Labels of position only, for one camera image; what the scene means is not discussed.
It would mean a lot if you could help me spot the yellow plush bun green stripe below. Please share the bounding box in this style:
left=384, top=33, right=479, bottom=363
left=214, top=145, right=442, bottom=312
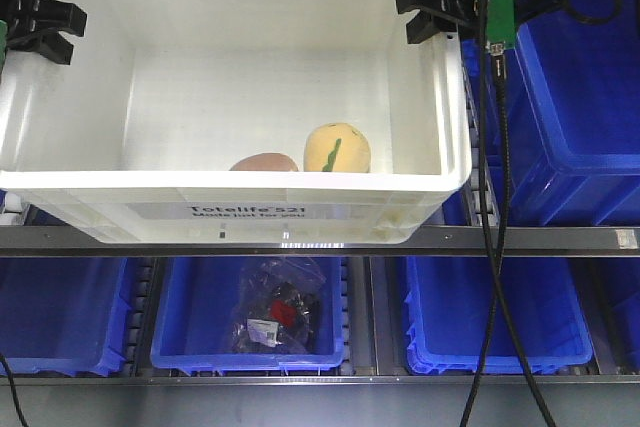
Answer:
left=303, top=123, right=372, bottom=173

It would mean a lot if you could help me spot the lower middle blue bin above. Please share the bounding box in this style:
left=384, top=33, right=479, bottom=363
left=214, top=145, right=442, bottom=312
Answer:
left=150, top=257, right=343, bottom=375

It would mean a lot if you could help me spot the green circuit board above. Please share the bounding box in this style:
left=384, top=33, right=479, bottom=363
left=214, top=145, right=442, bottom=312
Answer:
left=474, top=0, right=516, bottom=57

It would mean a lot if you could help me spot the roller track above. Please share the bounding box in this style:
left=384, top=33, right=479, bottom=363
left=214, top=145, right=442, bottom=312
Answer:
left=120, top=258, right=156, bottom=378
left=0, top=193, right=28, bottom=227
left=339, top=258, right=355, bottom=376
left=461, top=40, right=499, bottom=227

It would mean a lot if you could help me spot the lower left roller track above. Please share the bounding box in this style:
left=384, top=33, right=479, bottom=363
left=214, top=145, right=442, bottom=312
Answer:
left=120, top=258, right=156, bottom=378

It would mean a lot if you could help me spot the steel shelf front rail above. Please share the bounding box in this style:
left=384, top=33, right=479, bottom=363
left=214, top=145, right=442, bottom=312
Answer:
left=1, top=225, right=639, bottom=258

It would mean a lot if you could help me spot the lower left blue bin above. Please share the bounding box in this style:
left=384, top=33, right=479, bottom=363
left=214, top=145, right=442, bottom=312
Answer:
left=1, top=257, right=137, bottom=377

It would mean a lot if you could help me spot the lower right blue bin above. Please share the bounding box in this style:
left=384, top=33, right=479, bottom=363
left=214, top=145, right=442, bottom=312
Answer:
left=402, top=255, right=596, bottom=376

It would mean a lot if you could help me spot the blue plastic bin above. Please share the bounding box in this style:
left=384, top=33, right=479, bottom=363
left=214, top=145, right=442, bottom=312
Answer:
left=506, top=0, right=639, bottom=226

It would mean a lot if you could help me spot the right roller track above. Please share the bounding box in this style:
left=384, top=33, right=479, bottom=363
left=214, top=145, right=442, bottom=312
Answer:
left=461, top=40, right=499, bottom=227

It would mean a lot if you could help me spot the black cable far left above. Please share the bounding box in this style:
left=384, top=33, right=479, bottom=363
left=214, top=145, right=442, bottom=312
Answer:
left=0, top=352, right=29, bottom=427

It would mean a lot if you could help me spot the pink plush bun toy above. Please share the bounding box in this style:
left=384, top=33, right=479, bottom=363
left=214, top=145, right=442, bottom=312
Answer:
left=230, top=152, right=299, bottom=172

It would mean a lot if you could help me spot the steel shelf rail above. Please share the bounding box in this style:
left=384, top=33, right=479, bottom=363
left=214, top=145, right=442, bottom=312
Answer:
left=14, top=375, right=639, bottom=387
left=1, top=225, right=639, bottom=258

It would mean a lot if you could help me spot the white plastic Totelife crate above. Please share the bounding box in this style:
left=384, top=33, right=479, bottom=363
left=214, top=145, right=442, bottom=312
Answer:
left=1, top=0, right=472, bottom=243

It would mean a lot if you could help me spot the lower steel shelf rail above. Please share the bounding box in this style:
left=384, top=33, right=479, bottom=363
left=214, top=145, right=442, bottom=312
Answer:
left=14, top=375, right=639, bottom=387

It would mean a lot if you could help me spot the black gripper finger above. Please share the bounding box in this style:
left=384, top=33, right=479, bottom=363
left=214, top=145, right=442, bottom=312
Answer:
left=1, top=0, right=87, bottom=37
left=6, top=32, right=74, bottom=65

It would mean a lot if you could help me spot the lower middle roller track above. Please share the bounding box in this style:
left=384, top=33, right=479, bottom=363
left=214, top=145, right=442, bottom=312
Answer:
left=339, top=258, right=355, bottom=376

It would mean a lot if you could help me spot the clear bag of parts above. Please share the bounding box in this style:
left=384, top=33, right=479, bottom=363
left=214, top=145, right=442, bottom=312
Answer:
left=229, top=257, right=327, bottom=355

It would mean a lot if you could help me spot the black cable two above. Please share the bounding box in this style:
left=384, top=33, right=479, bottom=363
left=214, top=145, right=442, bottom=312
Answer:
left=487, top=49, right=559, bottom=427

